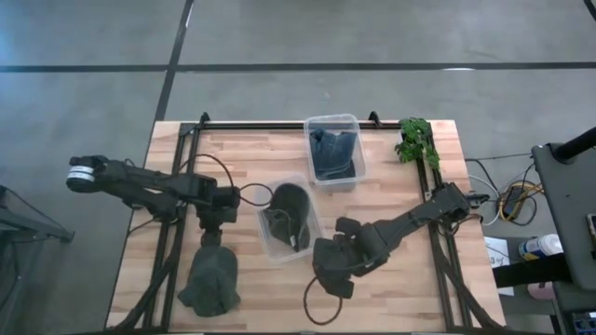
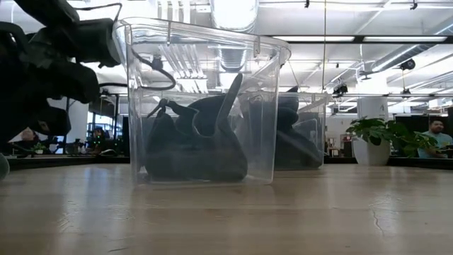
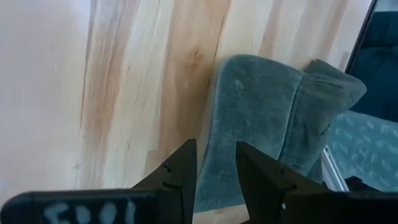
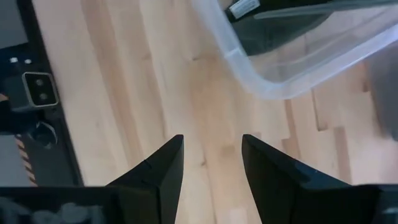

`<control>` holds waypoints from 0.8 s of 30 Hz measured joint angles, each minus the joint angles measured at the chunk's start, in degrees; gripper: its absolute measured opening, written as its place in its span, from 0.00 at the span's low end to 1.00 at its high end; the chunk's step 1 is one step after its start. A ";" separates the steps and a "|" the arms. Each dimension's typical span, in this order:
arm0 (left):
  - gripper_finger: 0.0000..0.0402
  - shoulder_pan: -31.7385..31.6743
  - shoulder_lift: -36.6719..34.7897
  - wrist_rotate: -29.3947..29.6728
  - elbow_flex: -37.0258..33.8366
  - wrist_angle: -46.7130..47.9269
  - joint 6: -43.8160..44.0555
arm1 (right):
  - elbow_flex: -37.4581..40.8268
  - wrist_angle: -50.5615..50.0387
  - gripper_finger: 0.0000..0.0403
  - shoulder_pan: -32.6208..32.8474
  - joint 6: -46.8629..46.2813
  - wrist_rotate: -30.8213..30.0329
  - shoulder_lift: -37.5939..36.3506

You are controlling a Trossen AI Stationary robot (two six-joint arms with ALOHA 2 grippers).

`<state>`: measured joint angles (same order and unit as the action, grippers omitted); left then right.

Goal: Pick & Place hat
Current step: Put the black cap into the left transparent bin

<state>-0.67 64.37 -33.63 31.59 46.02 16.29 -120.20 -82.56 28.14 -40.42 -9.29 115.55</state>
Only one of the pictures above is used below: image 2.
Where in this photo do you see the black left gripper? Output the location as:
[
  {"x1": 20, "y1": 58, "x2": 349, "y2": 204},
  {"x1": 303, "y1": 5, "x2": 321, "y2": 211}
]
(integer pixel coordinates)
[{"x1": 69, "y1": 17, "x2": 122, "y2": 69}]

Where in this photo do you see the clear plastic bin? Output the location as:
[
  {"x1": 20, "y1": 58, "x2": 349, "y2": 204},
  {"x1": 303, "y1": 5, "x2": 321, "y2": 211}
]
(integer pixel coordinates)
[
  {"x1": 112, "y1": 16, "x2": 292, "y2": 186},
  {"x1": 274, "y1": 91, "x2": 331, "y2": 171}
]

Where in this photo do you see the denim blue hat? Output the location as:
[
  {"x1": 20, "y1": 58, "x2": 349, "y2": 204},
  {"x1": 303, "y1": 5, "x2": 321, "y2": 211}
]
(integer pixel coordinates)
[{"x1": 277, "y1": 86, "x2": 301, "y2": 142}]

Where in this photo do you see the navy blue hat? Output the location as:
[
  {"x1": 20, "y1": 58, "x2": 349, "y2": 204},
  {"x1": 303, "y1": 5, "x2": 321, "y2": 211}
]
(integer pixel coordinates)
[{"x1": 275, "y1": 118, "x2": 325, "y2": 169}]

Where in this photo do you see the person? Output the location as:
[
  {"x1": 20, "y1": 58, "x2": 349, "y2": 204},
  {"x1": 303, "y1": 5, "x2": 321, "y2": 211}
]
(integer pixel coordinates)
[
  {"x1": 417, "y1": 119, "x2": 453, "y2": 159},
  {"x1": 88, "y1": 126, "x2": 109, "y2": 155},
  {"x1": 17, "y1": 127, "x2": 40, "y2": 152}
]

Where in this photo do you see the black ceiling light track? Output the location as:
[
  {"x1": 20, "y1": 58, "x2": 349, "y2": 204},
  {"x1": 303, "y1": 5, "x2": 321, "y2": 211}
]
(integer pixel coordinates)
[{"x1": 268, "y1": 34, "x2": 453, "y2": 45}]

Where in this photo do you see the white cylindrical column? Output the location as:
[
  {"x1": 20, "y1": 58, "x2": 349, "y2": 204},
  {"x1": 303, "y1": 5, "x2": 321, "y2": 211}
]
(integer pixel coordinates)
[{"x1": 357, "y1": 97, "x2": 389, "y2": 120}]

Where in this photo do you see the green plant in white pot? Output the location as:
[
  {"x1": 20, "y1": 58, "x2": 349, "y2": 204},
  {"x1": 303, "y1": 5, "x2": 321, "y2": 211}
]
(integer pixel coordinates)
[{"x1": 345, "y1": 116, "x2": 440, "y2": 167}]

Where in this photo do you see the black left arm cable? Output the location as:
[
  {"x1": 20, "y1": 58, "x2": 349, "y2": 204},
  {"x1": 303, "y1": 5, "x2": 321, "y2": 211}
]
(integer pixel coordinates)
[{"x1": 75, "y1": 2, "x2": 177, "y2": 91}]

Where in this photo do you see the black aluminium table frame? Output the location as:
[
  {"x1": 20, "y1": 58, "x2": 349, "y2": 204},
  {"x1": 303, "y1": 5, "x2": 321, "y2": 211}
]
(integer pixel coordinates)
[{"x1": 6, "y1": 154, "x2": 453, "y2": 170}]

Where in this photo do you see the thin hanging ceiling cable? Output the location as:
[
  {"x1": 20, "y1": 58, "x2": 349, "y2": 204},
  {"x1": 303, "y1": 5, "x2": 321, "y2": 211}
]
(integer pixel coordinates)
[{"x1": 322, "y1": 0, "x2": 327, "y2": 94}]

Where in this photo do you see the silver ceiling air duct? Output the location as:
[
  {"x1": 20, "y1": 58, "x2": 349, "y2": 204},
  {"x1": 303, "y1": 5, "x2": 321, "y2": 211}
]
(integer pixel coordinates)
[{"x1": 369, "y1": 16, "x2": 453, "y2": 74}]

